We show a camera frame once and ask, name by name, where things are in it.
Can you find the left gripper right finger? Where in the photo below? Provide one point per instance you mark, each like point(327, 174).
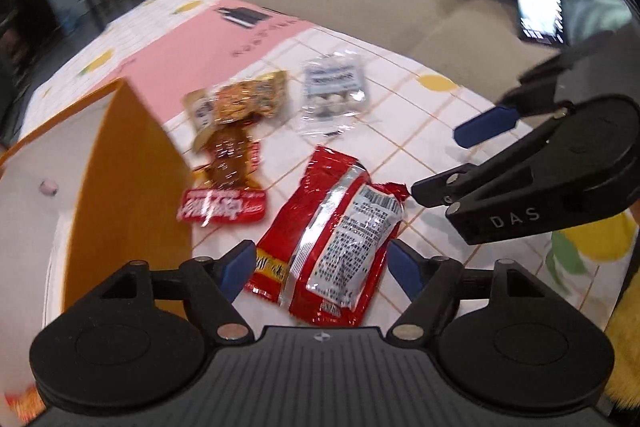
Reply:
point(431, 286)

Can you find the large red snack bag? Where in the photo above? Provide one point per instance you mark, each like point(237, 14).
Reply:
point(324, 252)

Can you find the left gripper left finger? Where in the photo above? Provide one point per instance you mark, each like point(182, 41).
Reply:
point(211, 285)

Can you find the red brown meat snack pack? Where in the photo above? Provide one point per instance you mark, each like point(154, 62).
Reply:
point(225, 192)

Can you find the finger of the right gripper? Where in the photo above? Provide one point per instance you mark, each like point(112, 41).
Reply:
point(487, 125)
point(445, 188)

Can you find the clear white candy bag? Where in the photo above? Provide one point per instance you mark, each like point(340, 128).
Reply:
point(335, 91)

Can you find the yellow chicken feet snack pack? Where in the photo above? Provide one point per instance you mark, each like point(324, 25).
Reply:
point(235, 101)

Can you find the orange cardboard box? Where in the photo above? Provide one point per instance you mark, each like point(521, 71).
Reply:
point(92, 188)

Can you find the lemon patterned tablecloth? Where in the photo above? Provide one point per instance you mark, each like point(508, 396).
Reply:
point(404, 133)

